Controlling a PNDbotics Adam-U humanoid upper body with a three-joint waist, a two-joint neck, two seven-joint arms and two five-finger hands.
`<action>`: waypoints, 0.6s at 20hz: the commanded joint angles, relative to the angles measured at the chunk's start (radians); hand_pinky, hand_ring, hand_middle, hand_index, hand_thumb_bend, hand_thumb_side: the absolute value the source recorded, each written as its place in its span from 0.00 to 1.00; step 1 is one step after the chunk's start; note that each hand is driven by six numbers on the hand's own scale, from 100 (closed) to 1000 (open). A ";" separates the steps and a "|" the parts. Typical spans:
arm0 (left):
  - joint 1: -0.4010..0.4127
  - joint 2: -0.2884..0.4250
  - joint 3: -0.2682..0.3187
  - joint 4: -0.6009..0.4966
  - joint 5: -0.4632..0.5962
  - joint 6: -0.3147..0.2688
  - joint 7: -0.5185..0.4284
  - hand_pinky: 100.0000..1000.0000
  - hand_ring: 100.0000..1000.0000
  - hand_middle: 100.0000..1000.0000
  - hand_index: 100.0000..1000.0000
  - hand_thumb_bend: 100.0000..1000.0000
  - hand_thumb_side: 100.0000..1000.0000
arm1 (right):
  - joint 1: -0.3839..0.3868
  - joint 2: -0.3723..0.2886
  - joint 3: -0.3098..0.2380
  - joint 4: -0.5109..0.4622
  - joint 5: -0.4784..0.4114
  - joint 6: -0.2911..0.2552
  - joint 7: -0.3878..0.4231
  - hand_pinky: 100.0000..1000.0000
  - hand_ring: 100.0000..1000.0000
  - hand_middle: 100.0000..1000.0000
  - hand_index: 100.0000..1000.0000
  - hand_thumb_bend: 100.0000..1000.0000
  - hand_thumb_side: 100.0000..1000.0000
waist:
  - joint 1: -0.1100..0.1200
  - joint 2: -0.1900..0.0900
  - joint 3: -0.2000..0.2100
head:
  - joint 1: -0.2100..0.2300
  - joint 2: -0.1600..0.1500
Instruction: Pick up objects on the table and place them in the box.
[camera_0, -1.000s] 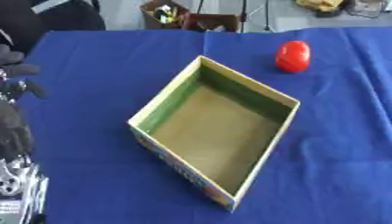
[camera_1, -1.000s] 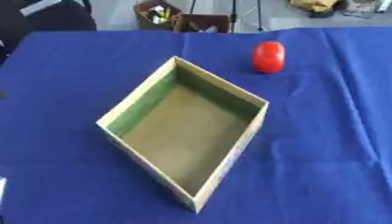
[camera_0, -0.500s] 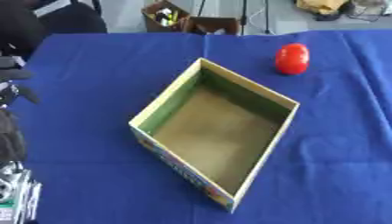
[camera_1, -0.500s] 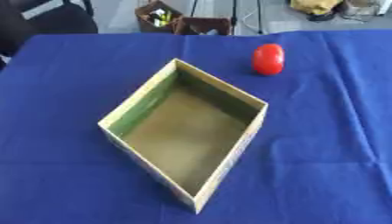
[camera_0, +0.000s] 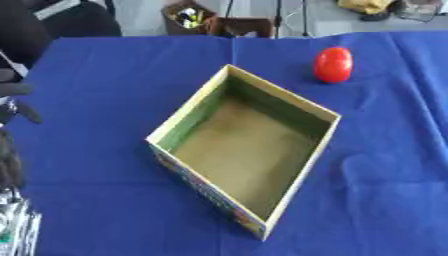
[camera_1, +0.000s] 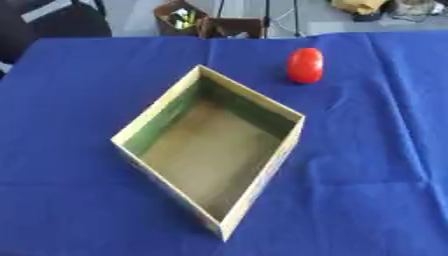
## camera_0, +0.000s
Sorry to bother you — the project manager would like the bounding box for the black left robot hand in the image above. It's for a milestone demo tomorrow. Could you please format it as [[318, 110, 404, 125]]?
[[0, 68, 44, 190]]

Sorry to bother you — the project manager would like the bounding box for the brown box with items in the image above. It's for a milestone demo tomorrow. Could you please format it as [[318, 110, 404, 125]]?
[[159, 0, 219, 36]]

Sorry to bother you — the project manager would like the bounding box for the tan cardboard box green inside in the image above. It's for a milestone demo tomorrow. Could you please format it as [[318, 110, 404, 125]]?
[[143, 63, 343, 242]]

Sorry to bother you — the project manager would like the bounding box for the person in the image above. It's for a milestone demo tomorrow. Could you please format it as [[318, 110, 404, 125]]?
[[0, 0, 125, 69]]

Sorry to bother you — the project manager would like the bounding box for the dark brown stool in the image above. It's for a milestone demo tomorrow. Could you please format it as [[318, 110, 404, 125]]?
[[204, 16, 277, 39]]

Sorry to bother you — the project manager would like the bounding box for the black tripod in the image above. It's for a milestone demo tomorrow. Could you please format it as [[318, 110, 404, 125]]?
[[222, 0, 312, 39]]

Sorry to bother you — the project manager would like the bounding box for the red toy tomato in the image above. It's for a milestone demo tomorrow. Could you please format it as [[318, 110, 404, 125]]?
[[311, 46, 356, 84]]

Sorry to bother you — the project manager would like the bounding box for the yellow bag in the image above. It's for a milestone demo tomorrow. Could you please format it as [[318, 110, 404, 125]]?
[[336, 0, 399, 16]]

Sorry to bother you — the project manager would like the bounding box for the black wire basket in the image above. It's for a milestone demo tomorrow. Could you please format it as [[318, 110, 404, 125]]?
[[393, 0, 447, 24]]

